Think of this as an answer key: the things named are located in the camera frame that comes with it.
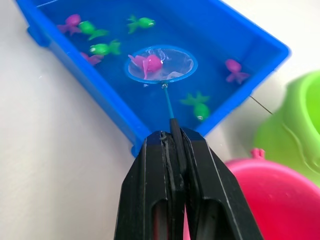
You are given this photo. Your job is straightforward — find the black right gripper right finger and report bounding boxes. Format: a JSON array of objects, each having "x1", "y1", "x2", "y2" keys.
[{"x1": 177, "y1": 126, "x2": 265, "y2": 240}]

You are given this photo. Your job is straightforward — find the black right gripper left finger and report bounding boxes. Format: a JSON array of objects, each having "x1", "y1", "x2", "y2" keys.
[{"x1": 119, "y1": 130, "x2": 185, "y2": 240}]

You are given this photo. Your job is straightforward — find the small blue fishing net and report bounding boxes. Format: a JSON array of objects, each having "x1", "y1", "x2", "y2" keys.
[{"x1": 124, "y1": 44, "x2": 199, "y2": 201}]

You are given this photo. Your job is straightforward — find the pink toy fish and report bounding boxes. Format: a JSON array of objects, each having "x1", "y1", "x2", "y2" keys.
[
  {"x1": 224, "y1": 58, "x2": 251, "y2": 85},
  {"x1": 79, "y1": 51, "x2": 105, "y2": 66},
  {"x1": 127, "y1": 53, "x2": 165, "y2": 80},
  {"x1": 56, "y1": 13, "x2": 82, "y2": 36}
]

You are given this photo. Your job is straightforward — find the pink plastic bucket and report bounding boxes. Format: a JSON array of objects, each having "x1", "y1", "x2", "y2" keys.
[{"x1": 183, "y1": 147, "x2": 320, "y2": 240}]

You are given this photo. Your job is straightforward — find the green toy fish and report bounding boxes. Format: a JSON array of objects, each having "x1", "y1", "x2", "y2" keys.
[
  {"x1": 78, "y1": 20, "x2": 110, "y2": 41},
  {"x1": 179, "y1": 91, "x2": 211, "y2": 122},
  {"x1": 89, "y1": 39, "x2": 123, "y2": 57},
  {"x1": 126, "y1": 14, "x2": 156, "y2": 34}
]

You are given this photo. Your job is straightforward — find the green plastic bucket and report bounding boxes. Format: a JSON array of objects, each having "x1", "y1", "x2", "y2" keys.
[{"x1": 253, "y1": 70, "x2": 320, "y2": 187}]

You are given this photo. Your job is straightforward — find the blue plastic tub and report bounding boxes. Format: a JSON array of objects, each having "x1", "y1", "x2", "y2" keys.
[{"x1": 14, "y1": 0, "x2": 292, "y2": 158}]

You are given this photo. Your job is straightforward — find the thin grey wire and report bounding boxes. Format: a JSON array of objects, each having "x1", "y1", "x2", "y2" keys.
[{"x1": 249, "y1": 95, "x2": 273, "y2": 116}]

